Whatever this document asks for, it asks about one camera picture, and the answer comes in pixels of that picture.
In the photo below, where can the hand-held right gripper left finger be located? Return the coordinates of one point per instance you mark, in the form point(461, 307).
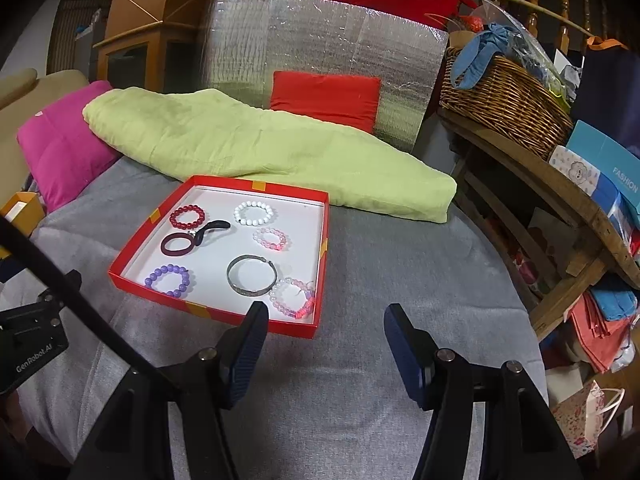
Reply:
point(247, 355)

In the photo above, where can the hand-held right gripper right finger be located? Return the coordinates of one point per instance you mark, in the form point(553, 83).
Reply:
point(407, 355)

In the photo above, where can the silver bangle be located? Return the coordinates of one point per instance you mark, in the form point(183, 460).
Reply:
point(230, 275)

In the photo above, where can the red shallow box tray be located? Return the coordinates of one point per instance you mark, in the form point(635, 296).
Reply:
point(220, 260)

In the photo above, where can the dark red bangle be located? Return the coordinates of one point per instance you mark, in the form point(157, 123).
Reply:
point(165, 247)

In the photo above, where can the orange box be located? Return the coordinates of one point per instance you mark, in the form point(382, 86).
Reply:
point(27, 220)

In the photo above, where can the floral gift bag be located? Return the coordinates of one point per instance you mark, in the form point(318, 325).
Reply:
point(580, 420)

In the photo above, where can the coral paper bags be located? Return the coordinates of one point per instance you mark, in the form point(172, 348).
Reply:
point(600, 335)

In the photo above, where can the magenta cushion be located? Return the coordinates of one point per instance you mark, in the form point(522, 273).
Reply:
point(60, 150)

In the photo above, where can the green blanket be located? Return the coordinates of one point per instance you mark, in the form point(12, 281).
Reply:
point(250, 145)

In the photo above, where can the wooden bench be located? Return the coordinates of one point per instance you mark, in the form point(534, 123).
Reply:
point(550, 185)

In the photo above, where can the white patterned box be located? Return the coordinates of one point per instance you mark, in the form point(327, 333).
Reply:
point(575, 170)

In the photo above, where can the red cushion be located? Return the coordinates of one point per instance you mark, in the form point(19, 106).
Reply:
point(325, 97)

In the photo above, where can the wicker basket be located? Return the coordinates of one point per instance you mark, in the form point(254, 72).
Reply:
point(505, 100)

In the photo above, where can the blue cardboard box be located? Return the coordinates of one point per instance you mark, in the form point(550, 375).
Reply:
point(600, 152)

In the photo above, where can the yellow green plastic item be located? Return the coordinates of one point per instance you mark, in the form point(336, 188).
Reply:
point(557, 87)

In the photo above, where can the blue cloth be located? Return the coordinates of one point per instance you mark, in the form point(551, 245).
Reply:
point(475, 55)

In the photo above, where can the silver foil insulation panel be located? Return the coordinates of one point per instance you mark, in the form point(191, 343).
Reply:
point(300, 35)

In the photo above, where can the navy bag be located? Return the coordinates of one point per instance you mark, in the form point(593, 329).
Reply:
point(610, 85)

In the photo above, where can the clear plastic bag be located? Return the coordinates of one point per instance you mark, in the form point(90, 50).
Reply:
point(505, 15)

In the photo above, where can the wooden cabinet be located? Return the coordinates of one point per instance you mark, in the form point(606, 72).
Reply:
point(145, 5)

